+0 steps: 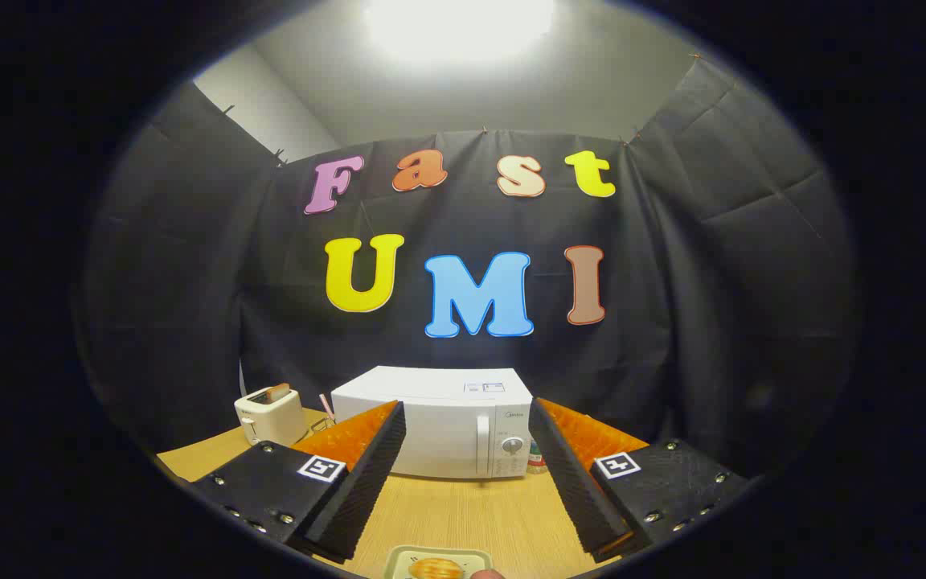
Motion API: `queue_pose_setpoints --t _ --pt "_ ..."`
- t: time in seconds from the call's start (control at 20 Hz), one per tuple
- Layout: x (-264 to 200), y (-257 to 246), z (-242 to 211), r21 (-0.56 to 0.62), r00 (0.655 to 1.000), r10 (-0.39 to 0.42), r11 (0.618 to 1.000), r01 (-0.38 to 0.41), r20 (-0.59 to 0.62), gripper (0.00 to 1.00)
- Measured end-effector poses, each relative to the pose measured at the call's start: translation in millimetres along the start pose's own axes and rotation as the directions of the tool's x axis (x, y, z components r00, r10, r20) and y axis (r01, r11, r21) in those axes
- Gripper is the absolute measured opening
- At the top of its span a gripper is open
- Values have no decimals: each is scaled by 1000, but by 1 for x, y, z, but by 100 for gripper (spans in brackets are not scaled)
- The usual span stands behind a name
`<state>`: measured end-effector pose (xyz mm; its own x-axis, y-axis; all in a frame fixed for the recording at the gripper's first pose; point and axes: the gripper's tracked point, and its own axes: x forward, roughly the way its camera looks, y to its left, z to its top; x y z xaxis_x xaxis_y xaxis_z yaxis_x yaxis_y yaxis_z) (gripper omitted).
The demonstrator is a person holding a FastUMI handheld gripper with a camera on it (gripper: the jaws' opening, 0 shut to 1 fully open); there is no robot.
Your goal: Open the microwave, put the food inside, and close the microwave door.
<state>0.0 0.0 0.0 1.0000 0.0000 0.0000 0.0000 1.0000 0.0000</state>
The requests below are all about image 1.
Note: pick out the white microwave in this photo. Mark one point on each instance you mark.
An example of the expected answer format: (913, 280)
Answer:
(447, 426)

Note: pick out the pale speckled square plate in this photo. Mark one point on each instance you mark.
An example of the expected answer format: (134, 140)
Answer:
(399, 563)

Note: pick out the white toaster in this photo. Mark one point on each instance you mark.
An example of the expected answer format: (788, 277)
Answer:
(270, 420)

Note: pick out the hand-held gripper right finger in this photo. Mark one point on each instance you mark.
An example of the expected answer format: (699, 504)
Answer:
(571, 482)

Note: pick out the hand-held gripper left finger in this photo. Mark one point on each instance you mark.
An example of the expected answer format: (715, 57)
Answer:
(366, 482)

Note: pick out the toast slice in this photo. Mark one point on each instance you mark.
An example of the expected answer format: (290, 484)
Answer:
(278, 392)

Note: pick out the golden bread bun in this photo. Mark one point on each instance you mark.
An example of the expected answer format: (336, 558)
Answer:
(435, 569)

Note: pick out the clear bottle with red label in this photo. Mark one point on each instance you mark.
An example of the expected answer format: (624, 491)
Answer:
(537, 462)

